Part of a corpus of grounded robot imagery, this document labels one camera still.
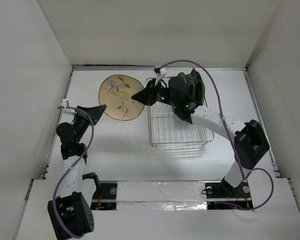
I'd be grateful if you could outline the wire dish rack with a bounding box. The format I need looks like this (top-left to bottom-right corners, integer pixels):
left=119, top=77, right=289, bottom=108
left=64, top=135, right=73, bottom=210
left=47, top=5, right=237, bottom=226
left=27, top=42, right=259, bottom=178
left=146, top=102, right=215, bottom=149

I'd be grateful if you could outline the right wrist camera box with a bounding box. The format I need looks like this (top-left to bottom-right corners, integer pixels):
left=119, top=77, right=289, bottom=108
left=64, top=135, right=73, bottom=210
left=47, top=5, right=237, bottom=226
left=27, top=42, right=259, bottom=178
left=153, top=66, right=167, bottom=85

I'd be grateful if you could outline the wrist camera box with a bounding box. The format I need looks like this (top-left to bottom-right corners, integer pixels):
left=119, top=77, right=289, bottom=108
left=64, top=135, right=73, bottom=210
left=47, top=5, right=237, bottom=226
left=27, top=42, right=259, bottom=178
left=61, top=98, right=70, bottom=109
left=153, top=66, right=167, bottom=85

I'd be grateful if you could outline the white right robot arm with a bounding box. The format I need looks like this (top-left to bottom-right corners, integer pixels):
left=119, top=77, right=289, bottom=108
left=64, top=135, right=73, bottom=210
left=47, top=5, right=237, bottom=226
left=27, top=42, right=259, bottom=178
left=131, top=72, right=270, bottom=197

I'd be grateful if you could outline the striped rim cream plate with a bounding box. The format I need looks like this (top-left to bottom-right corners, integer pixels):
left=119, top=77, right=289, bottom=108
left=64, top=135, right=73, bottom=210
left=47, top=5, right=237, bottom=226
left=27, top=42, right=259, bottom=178
left=177, top=72, right=188, bottom=86

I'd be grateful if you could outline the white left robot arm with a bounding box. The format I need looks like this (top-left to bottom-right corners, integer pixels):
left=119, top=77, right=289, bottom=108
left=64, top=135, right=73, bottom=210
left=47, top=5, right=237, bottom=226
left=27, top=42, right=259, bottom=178
left=47, top=104, right=107, bottom=240

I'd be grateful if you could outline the beige bird pattern plate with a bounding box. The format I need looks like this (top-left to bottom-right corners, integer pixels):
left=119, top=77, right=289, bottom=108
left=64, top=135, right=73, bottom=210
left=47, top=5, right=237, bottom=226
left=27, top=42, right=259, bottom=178
left=98, top=74, right=145, bottom=121

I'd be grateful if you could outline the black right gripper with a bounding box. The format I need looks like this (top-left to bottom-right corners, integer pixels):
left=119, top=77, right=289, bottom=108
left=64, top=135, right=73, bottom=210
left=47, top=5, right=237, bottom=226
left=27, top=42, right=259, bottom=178
left=133, top=78, right=178, bottom=108

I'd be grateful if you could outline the grey reindeer plate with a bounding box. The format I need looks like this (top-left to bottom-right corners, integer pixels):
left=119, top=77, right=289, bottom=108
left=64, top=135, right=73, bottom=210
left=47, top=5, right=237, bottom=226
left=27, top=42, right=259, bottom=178
left=186, top=74, right=198, bottom=100

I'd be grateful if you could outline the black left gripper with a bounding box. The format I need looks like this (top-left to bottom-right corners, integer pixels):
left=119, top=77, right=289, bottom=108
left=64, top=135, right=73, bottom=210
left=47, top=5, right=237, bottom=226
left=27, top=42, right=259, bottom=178
left=72, top=104, right=107, bottom=142

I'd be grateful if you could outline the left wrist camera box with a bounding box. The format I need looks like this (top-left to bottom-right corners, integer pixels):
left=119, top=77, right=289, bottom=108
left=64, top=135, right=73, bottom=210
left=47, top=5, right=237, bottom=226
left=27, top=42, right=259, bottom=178
left=61, top=98, right=70, bottom=109

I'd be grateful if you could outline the black square floral plate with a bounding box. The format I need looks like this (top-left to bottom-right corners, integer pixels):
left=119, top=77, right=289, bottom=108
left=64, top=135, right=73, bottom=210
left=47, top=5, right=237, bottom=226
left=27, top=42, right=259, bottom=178
left=190, top=68, right=202, bottom=103

